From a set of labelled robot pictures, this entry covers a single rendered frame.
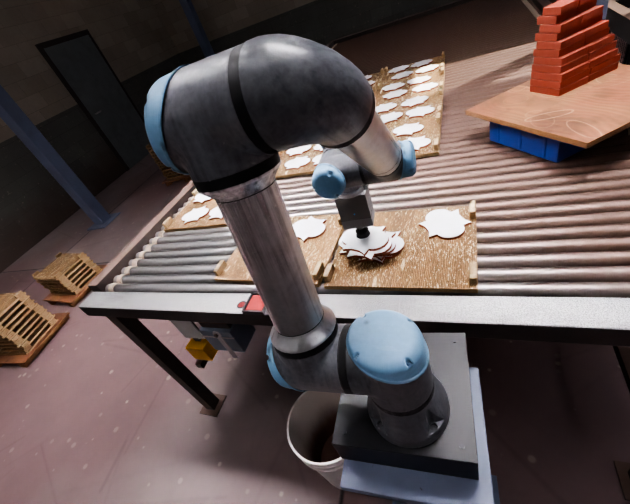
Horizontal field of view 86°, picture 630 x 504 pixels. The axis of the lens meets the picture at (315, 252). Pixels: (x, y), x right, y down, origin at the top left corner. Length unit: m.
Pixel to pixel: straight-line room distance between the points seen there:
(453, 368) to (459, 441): 0.14
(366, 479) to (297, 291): 0.43
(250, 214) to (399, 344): 0.29
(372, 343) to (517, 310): 0.45
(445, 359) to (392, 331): 0.25
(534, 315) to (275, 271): 0.61
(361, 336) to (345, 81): 0.36
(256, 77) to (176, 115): 0.10
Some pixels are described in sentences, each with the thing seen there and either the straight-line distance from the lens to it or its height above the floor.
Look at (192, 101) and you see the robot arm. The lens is 0.40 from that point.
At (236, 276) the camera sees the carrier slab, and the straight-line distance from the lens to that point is 1.20.
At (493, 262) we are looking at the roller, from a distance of 1.01.
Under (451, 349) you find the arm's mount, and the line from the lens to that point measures 0.79.
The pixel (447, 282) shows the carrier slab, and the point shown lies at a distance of 0.93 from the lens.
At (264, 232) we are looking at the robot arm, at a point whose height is 1.39.
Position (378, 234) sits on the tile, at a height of 1.00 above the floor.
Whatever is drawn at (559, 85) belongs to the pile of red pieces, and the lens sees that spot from 1.55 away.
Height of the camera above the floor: 1.62
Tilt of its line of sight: 37 degrees down
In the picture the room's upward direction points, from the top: 23 degrees counter-clockwise
